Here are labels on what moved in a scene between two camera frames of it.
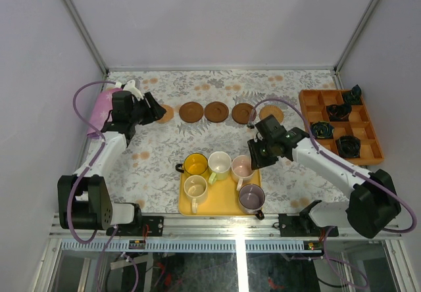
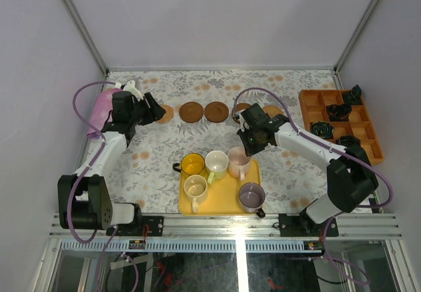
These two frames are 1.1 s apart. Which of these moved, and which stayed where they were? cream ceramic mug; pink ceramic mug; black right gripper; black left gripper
Moved: black right gripper; pink ceramic mug
Stayed: black left gripper; cream ceramic mug
